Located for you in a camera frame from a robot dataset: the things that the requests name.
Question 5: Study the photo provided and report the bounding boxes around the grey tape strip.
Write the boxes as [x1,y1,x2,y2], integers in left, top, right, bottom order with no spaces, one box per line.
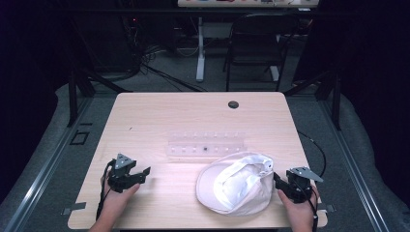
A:
[316,202,337,214]
[61,201,88,217]

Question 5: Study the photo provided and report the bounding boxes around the hand-held gripper black cable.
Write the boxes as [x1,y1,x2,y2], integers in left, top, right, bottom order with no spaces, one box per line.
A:
[298,179,319,232]
[95,159,116,221]

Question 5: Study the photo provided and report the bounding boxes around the black chair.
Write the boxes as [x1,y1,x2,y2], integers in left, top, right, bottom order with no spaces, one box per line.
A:
[222,13,300,93]

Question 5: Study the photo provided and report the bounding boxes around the bundle of black floor cables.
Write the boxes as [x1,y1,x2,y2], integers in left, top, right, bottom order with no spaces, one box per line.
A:
[129,18,208,93]

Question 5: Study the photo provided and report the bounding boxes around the right hand-held gripper black cable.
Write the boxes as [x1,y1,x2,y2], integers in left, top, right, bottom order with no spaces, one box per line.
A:
[298,179,319,232]

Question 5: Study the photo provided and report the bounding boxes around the left hand-held gripper black cable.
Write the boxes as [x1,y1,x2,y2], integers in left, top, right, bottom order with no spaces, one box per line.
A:
[95,159,116,221]

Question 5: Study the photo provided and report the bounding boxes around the white cap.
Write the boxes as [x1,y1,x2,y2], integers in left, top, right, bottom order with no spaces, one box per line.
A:
[194,151,276,217]

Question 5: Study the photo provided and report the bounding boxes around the black cable on floor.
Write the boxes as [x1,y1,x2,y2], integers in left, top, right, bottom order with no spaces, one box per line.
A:
[297,130,328,179]

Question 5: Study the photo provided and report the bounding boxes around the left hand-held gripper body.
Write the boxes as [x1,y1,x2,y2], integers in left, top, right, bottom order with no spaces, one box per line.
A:
[106,153,137,194]

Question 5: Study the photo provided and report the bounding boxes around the black metal stand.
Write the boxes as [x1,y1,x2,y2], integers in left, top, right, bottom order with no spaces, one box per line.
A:
[67,63,133,128]
[282,69,342,131]

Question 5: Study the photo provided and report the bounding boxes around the person's right hand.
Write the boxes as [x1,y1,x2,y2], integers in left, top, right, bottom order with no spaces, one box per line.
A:
[277,186,321,225]

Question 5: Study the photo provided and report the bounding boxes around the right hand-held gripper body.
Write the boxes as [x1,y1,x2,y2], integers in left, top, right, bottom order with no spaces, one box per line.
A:
[285,165,325,204]

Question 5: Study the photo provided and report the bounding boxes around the person's left hand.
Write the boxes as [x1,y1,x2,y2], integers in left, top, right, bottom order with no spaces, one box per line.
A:
[102,177,141,221]

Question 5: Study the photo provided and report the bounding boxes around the white desk leg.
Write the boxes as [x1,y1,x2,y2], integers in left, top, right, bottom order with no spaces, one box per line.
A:
[269,65,280,83]
[195,16,207,83]

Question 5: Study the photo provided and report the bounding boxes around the clear plastic rack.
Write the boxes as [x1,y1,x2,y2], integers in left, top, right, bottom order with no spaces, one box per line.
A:
[165,130,249,160]

